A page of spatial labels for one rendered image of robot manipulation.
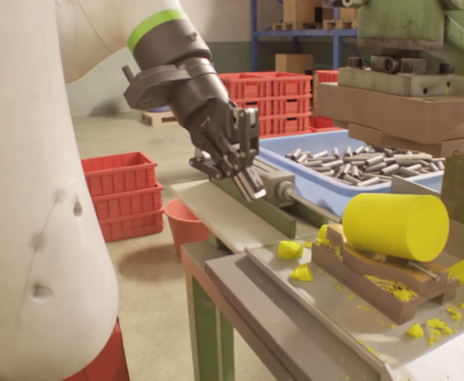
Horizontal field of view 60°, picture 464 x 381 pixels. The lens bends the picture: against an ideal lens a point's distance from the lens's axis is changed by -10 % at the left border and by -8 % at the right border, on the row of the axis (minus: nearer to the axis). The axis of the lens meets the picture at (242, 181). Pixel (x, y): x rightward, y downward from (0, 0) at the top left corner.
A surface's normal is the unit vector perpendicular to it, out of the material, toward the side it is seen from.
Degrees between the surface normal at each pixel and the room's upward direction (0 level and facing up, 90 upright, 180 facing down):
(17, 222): 87
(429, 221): 74
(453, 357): 30
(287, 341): 0
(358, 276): 90
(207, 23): 90
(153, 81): 54
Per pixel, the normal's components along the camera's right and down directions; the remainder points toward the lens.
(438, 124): 0.44, 0.27
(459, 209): -0.90, 0.14
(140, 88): -0.62, 0.25
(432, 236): 0.42, 0.00
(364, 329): -0.01, -0.95
